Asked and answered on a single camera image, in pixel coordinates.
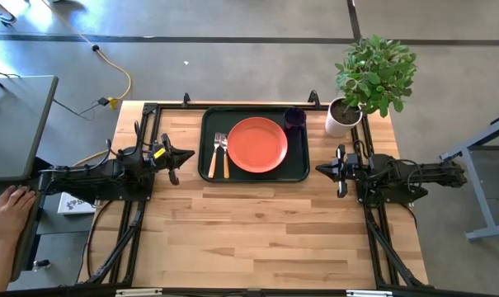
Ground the green leafy plant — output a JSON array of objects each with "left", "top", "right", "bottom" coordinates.
[{"left": 334, "top": 34, "right": 418, "bottom": 119}]

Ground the thin black power cable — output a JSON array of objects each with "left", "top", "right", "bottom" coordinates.
[{"left": 52, "top": 97, "right": 110, "bottom": 123}]

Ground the purple faceted cup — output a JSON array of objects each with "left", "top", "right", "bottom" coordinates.
[{"left": 283, "top": 106, "right": 308, "bottom": 133}]

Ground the orange round plate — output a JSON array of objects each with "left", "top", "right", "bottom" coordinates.
[{"left": 227, "top": 116, "right": 289, "bottom": 174}]

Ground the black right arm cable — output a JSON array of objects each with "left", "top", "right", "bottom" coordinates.
[{"left": 351, "top": 139, "right": 423, "bottom": 195}]

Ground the person's hand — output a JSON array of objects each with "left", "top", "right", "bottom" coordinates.
[{"left": 0, "top": 184, "right": 38, "bottom": 245}]

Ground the black rectangular tray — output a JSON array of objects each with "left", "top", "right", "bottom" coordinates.
[{"left": 197, "top": 106, "right": 311, "bottom": 184}]

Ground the spoon with wooden handle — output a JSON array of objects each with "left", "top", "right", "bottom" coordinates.
[{"left": 219, "top": 133, "right": 231, "bottom": 180}]

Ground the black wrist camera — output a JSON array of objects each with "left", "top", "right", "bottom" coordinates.
[
  {"left": 346, "top": 155, "right": 368, "bottom": 174},
  {"left": 148, "top": 146, "right": 167, "bottom": 163}
]

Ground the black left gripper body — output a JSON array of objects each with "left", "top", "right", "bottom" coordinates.
[{"left": 148, "top": 132, "right": 182, "bottom": 186}]

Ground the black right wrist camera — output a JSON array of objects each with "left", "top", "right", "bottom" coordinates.
[{"left": 346, "top": 155, "right": 368, "bottom": 174}]

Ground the fork with wooden handle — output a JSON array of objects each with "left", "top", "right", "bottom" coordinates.
[{"left": 207, "top": 131, "right": 223, "bottom": 180}]

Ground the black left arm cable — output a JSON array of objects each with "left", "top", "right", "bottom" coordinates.
[{"left": 104, "top": 119, "right": 151, "bottom": 166}]

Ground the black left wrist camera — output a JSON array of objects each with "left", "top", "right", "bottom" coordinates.
[{"left": 148, "top": 146, "right": 167, "bottom": 163}]

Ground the person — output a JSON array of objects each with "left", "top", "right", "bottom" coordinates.
[{"left": 0, "top": 0, "right": 18, "bottom": 26}]

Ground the white textured plant pot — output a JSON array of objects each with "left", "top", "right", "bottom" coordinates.
[{"left": 324, "top": 97, "right": 364, "bottom": 139}]

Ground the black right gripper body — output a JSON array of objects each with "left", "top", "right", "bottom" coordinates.
[{"left": 335, "top": 144, "right": 372, "bottom": 199}]

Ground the white printed box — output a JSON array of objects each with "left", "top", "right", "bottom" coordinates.
[{"left": 57, "top": 191, "right": 97, "bottom": 216}]

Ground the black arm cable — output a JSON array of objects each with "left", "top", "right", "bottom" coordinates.
[
  {"left": 104, "top": 119, "right": 151, "bottom": 166},
  {"left": 351, "top": 139, "right": 423, "bottom": 195}
]

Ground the grey-blue metal stand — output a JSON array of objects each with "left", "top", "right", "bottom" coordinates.
[{"left": 440, "top": 113, "right": 499, "bottom": 243}]

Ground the yellow extension cable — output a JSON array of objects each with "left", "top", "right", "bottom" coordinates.
[{"left": 40, "top": 0, "right": 134, "bottom": 111}]

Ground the silver metal bracket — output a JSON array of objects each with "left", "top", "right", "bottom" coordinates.
[
  {"left": 115, "top": 288, "right": 163, "bottom": 297},
  {"left": 346, "top": 290, "right": 394, "bottom": 297}
]

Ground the grey folding table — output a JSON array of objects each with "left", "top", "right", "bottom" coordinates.
[{"left": 0, "top": 75, "right": 59, "bottom": 182}]

